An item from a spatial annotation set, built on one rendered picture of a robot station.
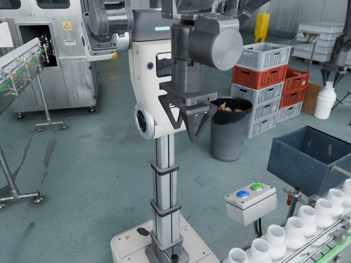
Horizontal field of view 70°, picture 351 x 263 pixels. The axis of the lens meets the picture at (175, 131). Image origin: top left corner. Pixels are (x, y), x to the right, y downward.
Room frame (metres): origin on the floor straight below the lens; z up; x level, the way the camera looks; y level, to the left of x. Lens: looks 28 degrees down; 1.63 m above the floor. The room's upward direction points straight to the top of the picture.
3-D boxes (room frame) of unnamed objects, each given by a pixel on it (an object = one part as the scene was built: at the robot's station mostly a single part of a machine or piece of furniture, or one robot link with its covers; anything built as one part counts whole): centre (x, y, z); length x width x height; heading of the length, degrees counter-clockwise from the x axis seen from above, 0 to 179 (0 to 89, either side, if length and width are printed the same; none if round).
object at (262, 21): (10.51, -3.34, 0.55); 0.40 x 0.40 x 1.10; 32
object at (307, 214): (0.46, -0.33, 1.08); 0.06 x 0.06 x 0.17
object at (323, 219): (0.48, -0.39, 1.08); 0.06 x 0.06 x 0.17
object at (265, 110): (3.20, -1.08, 0.33); 0.61 x 0.41 x 0.22; 128
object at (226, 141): (2.50, -0.59, 0.32); 0.45 x 0.45 x 0.64
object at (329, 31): (7.53, -4.23, 0.50); 1.23 x 1.05 x 1.00; 120
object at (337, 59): (1.07, -0.68, 1.41); 0.10 x 0.07 x 0.07; 35
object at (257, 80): (3.20, -1.08, 0.78); 0.61 x 0.41 x 0.22; 128
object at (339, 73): (1.06, -0.68, 1.34); 0.07 x 0.07 x 0.09; 35
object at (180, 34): (0.44, -0.02, 1.57); 0.07 x 0.06 x 0.07; 32
